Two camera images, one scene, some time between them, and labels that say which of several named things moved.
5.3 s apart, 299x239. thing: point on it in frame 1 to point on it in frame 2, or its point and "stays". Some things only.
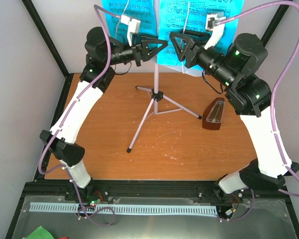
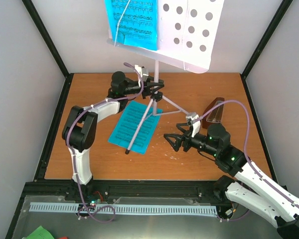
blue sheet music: (173, 15) to (127, 127)
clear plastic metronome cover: (216, 115) stays
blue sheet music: (144, 10) stays
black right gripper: (195, 47) to (186, 137)
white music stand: (185, 72) to (161, 108)
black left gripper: (141, 51) to (147, 88)
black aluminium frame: (41, 187) stays
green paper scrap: (41, 233) stays
